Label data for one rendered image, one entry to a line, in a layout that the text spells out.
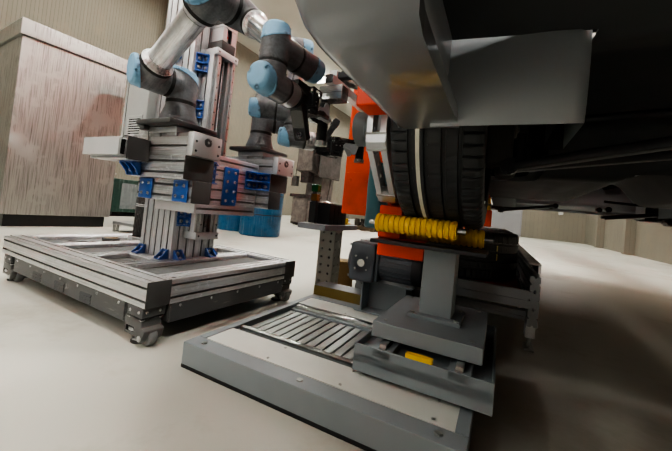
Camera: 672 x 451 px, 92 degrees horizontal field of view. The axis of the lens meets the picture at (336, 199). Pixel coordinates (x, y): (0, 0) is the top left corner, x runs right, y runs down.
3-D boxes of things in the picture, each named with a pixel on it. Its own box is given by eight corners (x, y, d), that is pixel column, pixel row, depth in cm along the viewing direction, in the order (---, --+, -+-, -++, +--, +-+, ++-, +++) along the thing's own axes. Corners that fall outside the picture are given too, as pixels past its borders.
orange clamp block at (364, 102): (393, 114, 91) (382, 104, 83) (366, 115, 94) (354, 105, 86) (395, 90, 91) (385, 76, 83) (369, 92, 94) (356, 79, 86)
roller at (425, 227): (464, 242, 91) (466, 222, 91) (366, 230, 105) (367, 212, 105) (466, 241, 96) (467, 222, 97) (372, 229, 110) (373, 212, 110)
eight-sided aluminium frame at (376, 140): (380, 199, 90) (399, 7, 92) (358, 197, 93) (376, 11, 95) (421, 208, 139) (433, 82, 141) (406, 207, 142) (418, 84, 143)
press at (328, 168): (310, 227, 843) (321, 126, 851) (275, 222, 905) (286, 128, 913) (338, 227, 965) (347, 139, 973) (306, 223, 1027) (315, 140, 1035)
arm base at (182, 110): (149, 121, 134) (152, 97, 134) (182, 130, 147) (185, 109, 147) (173, 119, 126) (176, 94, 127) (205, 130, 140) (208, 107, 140)
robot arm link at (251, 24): (242, 33, 125) (315, 95, 101) (217, 18, 116) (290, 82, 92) (257, 4, 121) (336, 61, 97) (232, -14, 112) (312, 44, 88)
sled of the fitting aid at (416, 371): (491, 421, 76) (495, 379, 77) (351, 372, 93) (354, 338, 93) (494, 349, 121) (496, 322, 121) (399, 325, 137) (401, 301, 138)
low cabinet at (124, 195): (154, 212, 827) (157, 184, 829) (196, 218, 748) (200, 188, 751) (68, 208, 667) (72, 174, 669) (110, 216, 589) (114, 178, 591)
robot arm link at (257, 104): (260, 23, 146) (247, 103, 123) (285, 28, 149) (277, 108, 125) (259, 45, 156) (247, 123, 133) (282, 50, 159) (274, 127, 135)
